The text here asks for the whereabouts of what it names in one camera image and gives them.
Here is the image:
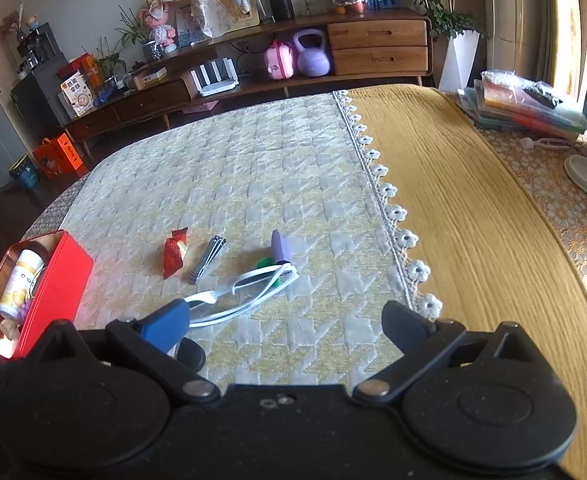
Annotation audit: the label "pink doll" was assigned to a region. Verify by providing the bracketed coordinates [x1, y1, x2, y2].
[140, 0, 180, 54]

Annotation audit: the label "metal nail clipper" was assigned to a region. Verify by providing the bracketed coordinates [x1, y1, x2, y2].
[188, 235, 227, 285]

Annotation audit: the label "vase with dried flowers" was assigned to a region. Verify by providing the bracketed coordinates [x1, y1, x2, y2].
[0, 0, 32, 44]

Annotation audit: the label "white cylindrical bottle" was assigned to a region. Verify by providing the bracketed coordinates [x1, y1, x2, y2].
[0, 248, 45, 319]

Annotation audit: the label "flat cardboard box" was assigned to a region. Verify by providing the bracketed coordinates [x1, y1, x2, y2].
[133, 67, 169, 90]

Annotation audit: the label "purple kettlebell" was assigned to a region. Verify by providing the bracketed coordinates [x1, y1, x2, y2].
[292, 28, 331, 78]

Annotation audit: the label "white cable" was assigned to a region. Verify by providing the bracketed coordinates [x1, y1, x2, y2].
[518, 137, 580, 152]

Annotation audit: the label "stack of plastic folders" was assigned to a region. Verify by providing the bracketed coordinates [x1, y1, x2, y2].
[455, 68, 587, 144]

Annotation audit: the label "standing air conditioner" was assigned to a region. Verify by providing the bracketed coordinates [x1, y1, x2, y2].
[480, 0, 545, 62]

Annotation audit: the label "wooden television cabinet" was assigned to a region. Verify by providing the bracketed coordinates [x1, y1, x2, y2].
[62, 7, 435, 157]

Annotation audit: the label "teal bin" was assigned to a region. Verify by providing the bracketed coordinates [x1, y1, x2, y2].
[8, 154, 42, 190]

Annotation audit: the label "quilted cream mat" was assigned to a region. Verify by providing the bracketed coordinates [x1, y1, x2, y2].
[60, 90, 415, 389]

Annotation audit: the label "black coffee machine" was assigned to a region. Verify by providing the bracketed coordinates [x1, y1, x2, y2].
[16, 22, 57, 74]

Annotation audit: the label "white round lid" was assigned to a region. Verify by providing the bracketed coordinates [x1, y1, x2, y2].
[563, 153, 587, 199]

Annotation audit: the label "red tin box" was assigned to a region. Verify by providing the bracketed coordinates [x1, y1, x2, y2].
[0, 229, 95, 362]

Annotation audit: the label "white router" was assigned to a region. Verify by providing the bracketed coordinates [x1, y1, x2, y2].
[190, 58, 240, 98]

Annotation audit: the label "tall potted plant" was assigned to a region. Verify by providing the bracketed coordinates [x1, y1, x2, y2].
[400, 0, 487, 92]

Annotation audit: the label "leafy potted plant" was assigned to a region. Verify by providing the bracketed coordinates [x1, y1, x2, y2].
[83, 37, 127, 81]

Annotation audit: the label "red orange box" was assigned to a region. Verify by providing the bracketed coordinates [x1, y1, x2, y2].
[58, 53, 100, 86]

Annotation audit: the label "red snack packet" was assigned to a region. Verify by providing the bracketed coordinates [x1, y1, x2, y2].
[162, 228, 190, 280]

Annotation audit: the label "yellow table cloth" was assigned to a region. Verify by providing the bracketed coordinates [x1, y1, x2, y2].
[345, 83, 587, 477]

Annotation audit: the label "black speaker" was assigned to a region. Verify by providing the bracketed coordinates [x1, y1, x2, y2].
[266, 0, 296, 22]

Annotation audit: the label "picture frame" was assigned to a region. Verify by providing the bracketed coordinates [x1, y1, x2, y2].
[173, 0, 210, 49]

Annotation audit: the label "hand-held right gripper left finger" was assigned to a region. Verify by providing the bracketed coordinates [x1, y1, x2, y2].
[24, 299, 220, 404]

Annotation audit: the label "black mini fridge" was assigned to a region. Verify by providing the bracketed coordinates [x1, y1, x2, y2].
[10, 65, 75, 144]

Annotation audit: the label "white snack box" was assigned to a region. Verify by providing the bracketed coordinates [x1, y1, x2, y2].
[58, 75, 96, 118]

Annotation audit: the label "small potted plant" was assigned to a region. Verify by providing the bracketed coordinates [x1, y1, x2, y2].
[116, 5, 162, 63]

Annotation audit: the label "pink toy case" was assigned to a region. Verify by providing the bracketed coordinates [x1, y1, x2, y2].
[263, 39, 295, 81]

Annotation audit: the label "orange gift box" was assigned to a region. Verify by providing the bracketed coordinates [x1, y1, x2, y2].
[32, 132, 89, 180]

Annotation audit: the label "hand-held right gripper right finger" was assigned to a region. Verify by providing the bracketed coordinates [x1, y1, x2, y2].
[352, 301, 557, 405]

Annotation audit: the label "white sunglasses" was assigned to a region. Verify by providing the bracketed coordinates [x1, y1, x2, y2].
[174, 263, 301, 369]

